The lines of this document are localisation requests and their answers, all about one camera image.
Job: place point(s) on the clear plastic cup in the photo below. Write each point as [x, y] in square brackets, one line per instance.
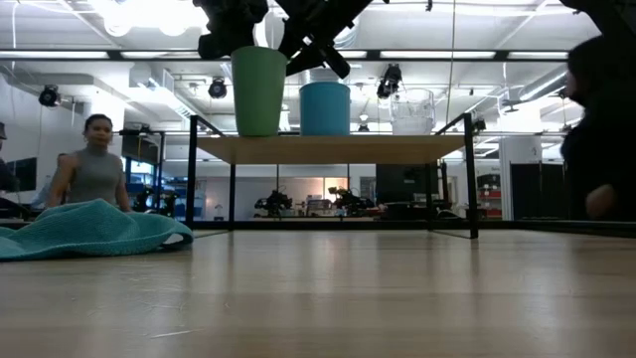
[412, 117]

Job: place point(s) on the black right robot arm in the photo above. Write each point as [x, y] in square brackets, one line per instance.
[616, 15]

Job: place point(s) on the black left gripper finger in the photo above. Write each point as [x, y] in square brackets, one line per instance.
[313, 50]
[216, 45]

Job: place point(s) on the black cabinet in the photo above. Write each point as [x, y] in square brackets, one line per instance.
[539, 191]

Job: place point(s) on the black background robot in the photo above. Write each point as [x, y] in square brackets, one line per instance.
[350, 200]
[273, 203]

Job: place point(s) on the green plastic cup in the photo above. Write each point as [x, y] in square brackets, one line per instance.
[258, 92]

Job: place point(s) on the teal cloth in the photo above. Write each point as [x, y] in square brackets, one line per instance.
[89, 229]

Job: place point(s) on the black monitor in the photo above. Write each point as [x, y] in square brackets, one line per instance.
[25, 174]

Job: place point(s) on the red storage shelf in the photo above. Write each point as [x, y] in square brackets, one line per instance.
[489, 196]

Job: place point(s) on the person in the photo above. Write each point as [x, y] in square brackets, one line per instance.
[94, 174]
[606, 139]

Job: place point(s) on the blue plastic mug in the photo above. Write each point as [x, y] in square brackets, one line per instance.
[325, 109]

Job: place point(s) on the wooden shelf with black legs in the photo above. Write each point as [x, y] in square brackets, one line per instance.
[328, 149]

